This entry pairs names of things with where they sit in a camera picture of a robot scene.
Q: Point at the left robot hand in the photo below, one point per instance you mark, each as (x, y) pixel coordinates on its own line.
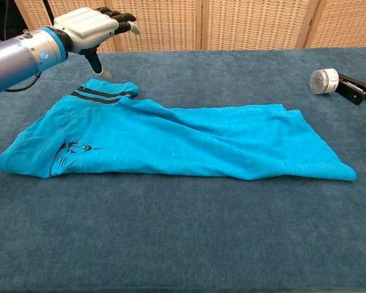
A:
(85, 27)

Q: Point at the blue Carolina Panthers t-shirt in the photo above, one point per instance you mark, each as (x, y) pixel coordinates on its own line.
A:
(186, 143)

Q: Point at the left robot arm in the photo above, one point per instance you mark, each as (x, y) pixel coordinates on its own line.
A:
(15, 58)

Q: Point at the black tripod stand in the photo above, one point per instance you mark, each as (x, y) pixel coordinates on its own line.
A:
(47, 7)

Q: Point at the wooden wicker folding screen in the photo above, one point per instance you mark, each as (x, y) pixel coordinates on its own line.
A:
(231, 24)

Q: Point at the dark blue carpeted table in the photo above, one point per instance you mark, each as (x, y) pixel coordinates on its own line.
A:
(201, 244)

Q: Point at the black stapler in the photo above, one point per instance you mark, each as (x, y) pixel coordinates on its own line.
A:
(352, 91)

